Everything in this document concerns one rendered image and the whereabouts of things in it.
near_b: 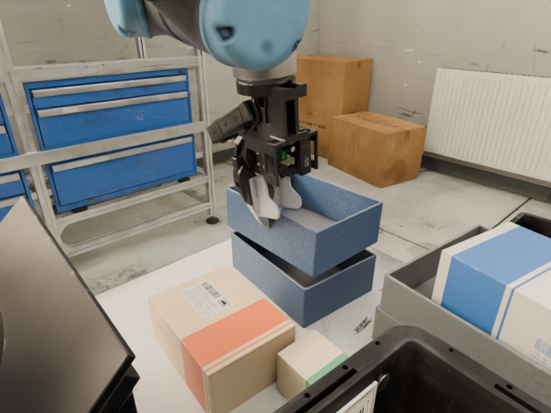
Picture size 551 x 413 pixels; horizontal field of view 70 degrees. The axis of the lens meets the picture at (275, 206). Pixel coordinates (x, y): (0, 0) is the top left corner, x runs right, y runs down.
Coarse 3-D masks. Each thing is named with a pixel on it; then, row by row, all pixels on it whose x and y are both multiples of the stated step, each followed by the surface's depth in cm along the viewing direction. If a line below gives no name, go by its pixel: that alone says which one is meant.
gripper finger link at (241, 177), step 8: (232, 160) 50; (240, 160) 50; (240, 168) 50; (248, 168) 51; (240, 176) 50; (248, 176) 51; (240, 184) 51; (248, 184) 52; (240, 192) 52; (248, 192) 52; (248, 200) 53
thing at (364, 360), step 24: (384, 336) 24; (408, 336) 24; (432, 336) 24; (360, 360) 22; (384, 360) 23; (432, 360) 23; (456, 360) 22; (312, 384) 21; (336, 384) 22; (360, 384) 22; (480, 384) 21; (504, 384) 21; (288, 408) 20; (312, 408) 20; (504, 408) 20; (528, 408) 20
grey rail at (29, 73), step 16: (64, 64) 160; (80, 64) 162; (96, 64) 163; (112, 64) 167; (128, 64) 171; (144, 64) 176; (160, 64) 181; (176, 64) 186; (192, 64) 191; (0, 80) 143; (32, 80) 150
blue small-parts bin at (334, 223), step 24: (312, 192) 69; (336, 192) 65; (240, 216) 62; (288, 216) 69; (312, 216) 69; (336, 216) 67; (360, 216) 56; (264, 240) 59; (288, 240) 55; (312, 240) 51; (336, 240) 54; (360, 240) 58; (312, 264) 52; (336, 264) 56
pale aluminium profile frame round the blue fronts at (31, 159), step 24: (0, 24) 137; (0, 48) 140; (144, 48) 238; (24, 120) 152; (24, 144) 154; (96, 144) 171; (120, 144) 178; (0, 168) 150; (24, 168) 155; (48, 192) 169; (144, 192) 199; (168, 192) 206; (192, 192) 240; (48, 216) 170; (72, 216) 176; (168, 216) 211; (96, 240) 188
